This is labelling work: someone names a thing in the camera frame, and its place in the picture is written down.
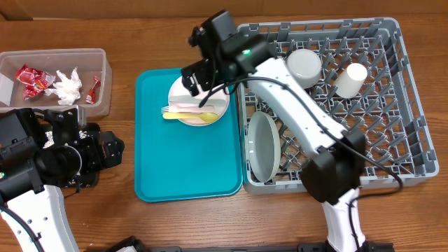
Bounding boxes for white round plate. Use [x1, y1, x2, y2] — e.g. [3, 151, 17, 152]
[163, 77, 230, 119]

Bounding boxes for grey dishwasher rack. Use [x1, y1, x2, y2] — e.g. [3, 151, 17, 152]
[239, 17, 439, 189]

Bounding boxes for large red snack wrapper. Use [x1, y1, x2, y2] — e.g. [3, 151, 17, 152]
[15, 64, 55, 100]

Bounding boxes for white rice grains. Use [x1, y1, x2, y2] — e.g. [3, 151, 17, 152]
[43, 130, 91, 149]

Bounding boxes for white paper cup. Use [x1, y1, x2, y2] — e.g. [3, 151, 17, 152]
[334, 63, 368, 99]

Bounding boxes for teal plastic tray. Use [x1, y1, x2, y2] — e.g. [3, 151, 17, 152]
[134, 69, 243, 202]

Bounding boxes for small grey bowl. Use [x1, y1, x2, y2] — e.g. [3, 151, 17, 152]
[286, 49, 321, 89]

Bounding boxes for white plastic fork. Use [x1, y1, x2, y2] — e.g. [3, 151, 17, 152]
[161, 105, 215, 113]

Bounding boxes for light blue plastic knife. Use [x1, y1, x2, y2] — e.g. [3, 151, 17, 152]
[169, 97, 227, 106]

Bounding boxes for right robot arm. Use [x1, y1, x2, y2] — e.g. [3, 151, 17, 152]
[181, 25, 365, 251]

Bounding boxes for clear plastic bin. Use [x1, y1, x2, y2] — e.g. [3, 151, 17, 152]
[1, 48, 113, 117]

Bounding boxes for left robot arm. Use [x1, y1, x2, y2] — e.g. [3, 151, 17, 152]
[1, 106, 125, 251]

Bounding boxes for black plastic bin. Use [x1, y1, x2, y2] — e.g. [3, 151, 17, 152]
[39, 122, 101, 188]

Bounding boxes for small red sauce packet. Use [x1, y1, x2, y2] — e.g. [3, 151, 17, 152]
[85, 76, 102, 104]

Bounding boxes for white napkin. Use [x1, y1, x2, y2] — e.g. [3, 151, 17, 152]
[45, 67, 82, 106]

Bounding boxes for yellow plastic spoon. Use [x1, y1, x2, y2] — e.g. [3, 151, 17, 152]
[162, 112, 218, 123]

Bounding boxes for grey round plate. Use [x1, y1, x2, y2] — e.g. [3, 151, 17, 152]
[247, 111, 281, 183]

